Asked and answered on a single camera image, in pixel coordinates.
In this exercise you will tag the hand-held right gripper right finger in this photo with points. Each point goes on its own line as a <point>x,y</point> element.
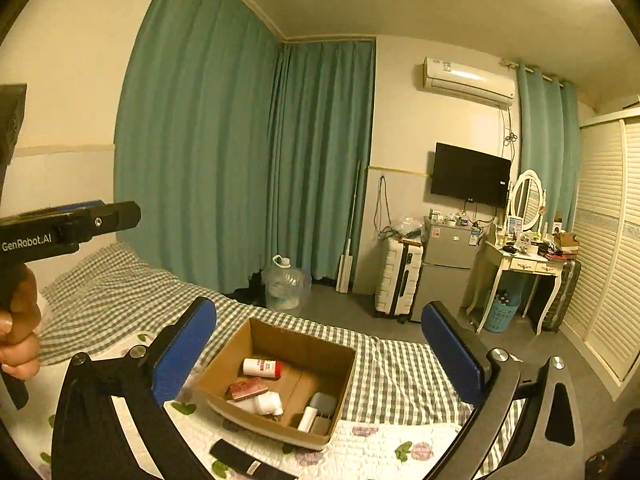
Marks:
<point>450,355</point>

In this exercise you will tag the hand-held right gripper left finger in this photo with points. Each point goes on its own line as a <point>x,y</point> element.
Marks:
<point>185,355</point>

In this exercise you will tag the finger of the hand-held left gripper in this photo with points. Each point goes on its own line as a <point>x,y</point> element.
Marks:
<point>110,220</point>

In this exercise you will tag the pink floral wallet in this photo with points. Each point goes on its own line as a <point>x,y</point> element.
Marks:
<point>247,389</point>

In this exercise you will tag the white bottle red label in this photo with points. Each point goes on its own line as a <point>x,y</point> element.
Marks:
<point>262,368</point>

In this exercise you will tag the white squeeze tube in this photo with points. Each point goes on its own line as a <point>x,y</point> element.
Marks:
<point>265,404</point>

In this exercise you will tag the black remote control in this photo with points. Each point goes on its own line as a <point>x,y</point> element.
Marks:
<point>240,457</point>

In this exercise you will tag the cardboard box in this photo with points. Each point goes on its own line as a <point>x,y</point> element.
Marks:
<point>312,347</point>

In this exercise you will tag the grey rectangular case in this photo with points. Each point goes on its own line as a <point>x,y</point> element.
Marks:
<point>324,402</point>

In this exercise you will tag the white power adapter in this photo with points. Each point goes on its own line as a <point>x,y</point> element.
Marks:
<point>310,420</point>

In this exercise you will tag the person's left hand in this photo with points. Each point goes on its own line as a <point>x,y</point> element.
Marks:
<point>22,330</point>

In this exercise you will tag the blue waste bin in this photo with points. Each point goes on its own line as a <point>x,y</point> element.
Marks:
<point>500,312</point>

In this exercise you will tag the silver mini fridge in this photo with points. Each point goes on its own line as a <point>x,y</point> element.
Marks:
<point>445,270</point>

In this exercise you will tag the white ribbed suitcase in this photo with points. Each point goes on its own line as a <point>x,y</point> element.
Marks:
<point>397,280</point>

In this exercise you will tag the dark cloth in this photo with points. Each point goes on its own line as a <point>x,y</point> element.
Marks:
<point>247,287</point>

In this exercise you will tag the floral quilted mat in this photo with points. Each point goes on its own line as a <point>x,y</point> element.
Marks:
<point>370,442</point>

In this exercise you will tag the white vanity table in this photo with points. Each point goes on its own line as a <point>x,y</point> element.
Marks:
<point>525,262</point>

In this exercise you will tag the wide green curtain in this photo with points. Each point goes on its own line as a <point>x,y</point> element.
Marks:
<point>195,135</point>

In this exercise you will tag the clear water jug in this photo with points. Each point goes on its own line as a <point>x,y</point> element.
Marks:
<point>286,285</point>

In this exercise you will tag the dark suitcase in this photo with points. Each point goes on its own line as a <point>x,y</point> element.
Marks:
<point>562,295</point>

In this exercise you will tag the clear plastic bag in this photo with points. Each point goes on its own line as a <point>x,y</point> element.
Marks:
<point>407,227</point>

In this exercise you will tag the white flat mop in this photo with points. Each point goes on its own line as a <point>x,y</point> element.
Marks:
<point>345,265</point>

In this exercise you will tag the brown box on vanity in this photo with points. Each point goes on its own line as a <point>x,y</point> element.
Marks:
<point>566,242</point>

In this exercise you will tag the oval vanity mirror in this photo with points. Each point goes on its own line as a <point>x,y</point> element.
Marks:
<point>527,197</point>

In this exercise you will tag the white louvered wardrobe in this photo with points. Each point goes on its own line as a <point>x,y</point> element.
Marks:
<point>610,260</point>

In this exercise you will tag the narrow green curtain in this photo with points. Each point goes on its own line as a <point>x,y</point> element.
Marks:
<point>545,150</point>

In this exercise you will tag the white air conditioner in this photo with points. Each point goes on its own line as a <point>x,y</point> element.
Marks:
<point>467,80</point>

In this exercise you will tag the small photo frame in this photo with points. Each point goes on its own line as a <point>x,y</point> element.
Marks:
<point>516,224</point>

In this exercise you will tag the black wall television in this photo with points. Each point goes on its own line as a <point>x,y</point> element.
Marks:
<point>470,175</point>

